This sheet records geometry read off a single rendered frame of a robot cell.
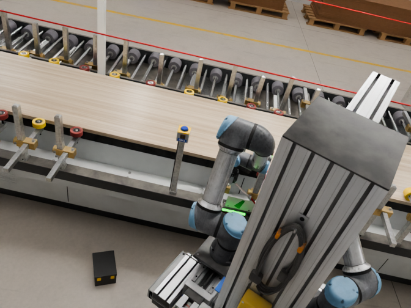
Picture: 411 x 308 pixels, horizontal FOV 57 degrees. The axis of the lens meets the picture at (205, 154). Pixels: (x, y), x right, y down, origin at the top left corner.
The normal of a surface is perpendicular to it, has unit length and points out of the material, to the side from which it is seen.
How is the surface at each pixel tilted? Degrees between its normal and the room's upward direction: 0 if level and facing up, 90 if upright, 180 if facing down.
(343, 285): 7
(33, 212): 0
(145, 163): 90
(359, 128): 0
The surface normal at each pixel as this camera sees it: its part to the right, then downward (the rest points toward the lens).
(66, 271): 0.18, -0.75
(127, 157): -0.13, 0.62
